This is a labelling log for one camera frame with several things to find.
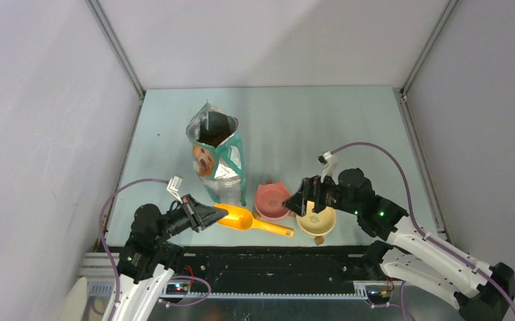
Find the left corner aluminium post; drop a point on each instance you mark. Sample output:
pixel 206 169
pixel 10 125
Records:
pixel 110 35

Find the right corner aluminium post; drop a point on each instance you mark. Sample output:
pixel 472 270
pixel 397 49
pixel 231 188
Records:
pixel 431 41

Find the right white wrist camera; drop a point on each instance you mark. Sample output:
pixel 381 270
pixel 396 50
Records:
pixel 329 163

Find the yellow cat-ear pet bowl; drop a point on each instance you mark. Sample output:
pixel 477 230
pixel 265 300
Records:
pixel 317 225

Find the corner aluminium post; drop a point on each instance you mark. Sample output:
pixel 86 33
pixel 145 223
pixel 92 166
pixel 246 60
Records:
pixel 110 35
pixel 431 41

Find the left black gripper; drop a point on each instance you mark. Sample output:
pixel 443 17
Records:
pixel 200 215

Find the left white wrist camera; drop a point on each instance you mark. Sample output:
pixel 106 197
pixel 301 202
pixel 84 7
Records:
pixel 173 186

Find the aluminium frame rail base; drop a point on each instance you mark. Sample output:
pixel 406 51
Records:
pixel 98 269

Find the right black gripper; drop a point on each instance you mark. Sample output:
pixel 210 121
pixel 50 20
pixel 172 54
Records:
pixel 310 190

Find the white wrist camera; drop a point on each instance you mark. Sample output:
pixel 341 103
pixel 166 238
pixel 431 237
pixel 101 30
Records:
pixel 329 163
pixel 173 186

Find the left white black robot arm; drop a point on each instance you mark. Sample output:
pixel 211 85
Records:
pixel 146 252

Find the orange plastic food scoop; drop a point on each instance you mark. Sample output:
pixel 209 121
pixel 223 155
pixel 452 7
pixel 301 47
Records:
pixel 241 219

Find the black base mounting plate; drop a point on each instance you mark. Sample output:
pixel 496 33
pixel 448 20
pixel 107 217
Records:
pixel 281 271

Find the green dog food bag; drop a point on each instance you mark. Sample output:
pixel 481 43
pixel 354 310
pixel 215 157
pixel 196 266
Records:
pixel 218 155

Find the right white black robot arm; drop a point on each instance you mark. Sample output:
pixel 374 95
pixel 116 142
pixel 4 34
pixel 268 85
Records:
pixel 404 250

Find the pink cat-ear pet bowl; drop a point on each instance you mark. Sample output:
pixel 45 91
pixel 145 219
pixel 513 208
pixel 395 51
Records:
pixel 269 199

